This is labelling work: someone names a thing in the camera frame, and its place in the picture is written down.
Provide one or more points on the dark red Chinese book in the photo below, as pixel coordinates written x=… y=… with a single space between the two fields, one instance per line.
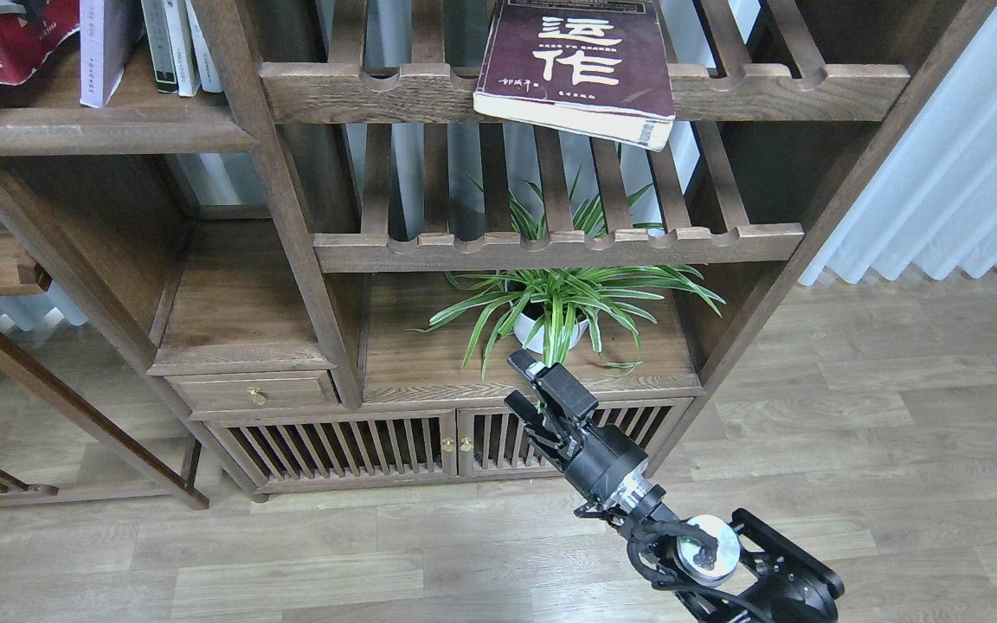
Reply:
x=598 y=68

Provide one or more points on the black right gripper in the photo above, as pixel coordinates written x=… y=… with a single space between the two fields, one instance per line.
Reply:
x=602 y=463

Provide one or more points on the white upright book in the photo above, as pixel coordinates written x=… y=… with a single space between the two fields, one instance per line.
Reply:
x=206 y=68
x=182 y=52

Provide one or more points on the dark wooden bookshelf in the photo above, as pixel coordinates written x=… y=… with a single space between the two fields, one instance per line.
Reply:
x=291 y=233

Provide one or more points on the brass drawer knob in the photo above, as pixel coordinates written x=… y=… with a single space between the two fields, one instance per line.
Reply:
x=257 y=396

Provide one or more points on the red textbook with photos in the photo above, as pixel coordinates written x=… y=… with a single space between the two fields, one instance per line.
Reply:
x=27 y=41

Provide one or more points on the white upright book right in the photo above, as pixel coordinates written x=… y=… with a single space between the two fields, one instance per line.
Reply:
x=206 y=68

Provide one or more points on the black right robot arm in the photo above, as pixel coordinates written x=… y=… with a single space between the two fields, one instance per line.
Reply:
x=738 y=571

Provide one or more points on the white pleated curtain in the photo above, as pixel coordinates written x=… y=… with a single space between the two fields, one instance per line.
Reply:
x=932 y=207

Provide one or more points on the white lavender paperback book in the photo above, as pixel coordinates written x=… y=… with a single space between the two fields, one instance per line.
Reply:
x=108 y=32

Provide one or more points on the green spider plant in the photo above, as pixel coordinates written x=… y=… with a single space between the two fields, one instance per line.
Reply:
x=563 y=293

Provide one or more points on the white plant pot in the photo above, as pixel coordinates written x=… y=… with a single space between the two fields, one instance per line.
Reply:
x=534 y=340

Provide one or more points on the grey upright book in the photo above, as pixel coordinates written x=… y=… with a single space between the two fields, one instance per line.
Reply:
x=157 y=31

